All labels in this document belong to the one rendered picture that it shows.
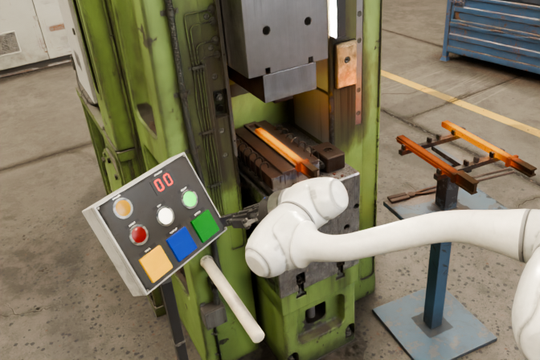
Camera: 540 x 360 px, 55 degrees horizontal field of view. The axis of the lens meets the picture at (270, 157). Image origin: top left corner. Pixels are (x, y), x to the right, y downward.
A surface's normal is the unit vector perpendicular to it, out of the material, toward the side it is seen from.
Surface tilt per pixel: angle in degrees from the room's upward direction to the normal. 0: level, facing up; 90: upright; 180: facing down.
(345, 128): 90
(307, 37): 90
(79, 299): 0
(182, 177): 60
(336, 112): 90
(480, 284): 0
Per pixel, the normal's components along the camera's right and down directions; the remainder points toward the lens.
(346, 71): 0.48, 0.40
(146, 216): 0.66, -0.22
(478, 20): -0.80, 0.33
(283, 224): -0.15, -0.81
